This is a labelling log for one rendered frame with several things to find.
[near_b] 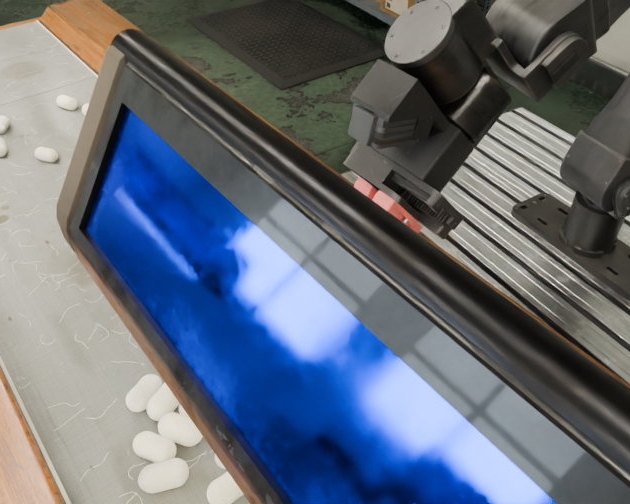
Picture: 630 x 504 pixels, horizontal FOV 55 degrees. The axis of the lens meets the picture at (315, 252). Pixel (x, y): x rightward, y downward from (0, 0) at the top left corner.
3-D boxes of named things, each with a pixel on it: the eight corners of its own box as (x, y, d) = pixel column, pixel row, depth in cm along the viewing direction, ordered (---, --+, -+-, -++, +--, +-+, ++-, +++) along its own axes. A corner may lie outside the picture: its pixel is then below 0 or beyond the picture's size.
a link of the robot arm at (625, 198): (627, 186, 65) (665, 173, 66) (569, 145, 71) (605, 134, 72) (608, 231, 69) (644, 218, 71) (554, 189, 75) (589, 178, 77)
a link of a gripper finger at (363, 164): (340, 271, 51) (410, 181, 50) (290, 227, 55) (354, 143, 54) (375, 291, 56) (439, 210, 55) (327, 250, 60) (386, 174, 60)
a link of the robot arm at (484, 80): (444, 124, 49) (498, 54, 48) (399, 102, 53) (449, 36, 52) (478, 165, 54) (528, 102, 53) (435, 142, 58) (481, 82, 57)
